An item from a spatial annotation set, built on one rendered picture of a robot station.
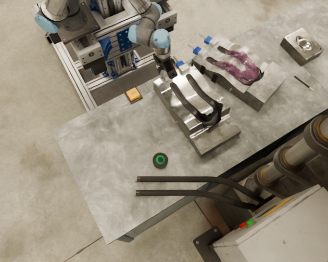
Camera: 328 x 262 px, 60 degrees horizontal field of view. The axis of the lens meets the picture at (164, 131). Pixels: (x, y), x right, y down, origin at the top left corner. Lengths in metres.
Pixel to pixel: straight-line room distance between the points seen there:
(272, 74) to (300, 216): 1.03
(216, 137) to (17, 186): 1.70
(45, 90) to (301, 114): 2.15
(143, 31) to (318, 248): 1.03
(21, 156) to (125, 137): 1.28
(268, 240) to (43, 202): 1.94
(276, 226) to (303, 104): 1.11
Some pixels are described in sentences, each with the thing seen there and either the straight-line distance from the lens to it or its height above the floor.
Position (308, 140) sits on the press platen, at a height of 1.51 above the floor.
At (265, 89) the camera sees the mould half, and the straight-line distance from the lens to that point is 1.67.
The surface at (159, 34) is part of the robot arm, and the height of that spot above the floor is 1.29.
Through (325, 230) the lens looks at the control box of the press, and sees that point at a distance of 0.89.
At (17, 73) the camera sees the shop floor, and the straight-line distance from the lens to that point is 3.09.
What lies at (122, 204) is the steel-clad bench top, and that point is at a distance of 1.49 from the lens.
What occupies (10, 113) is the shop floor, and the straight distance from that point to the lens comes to 2.88.
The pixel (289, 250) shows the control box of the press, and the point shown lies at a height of 1.47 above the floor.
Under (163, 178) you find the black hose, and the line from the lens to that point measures 1.43.
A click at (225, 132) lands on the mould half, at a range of 1.55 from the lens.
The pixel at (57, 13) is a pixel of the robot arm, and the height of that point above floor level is 1.28.
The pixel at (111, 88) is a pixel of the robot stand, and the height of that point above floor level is 0.21.
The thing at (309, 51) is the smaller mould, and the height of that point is 0.87.
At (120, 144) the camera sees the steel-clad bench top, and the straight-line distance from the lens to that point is 1.57.
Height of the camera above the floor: 2.26
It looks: 67 degrees down
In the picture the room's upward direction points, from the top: 1 degrees counter-clockwise
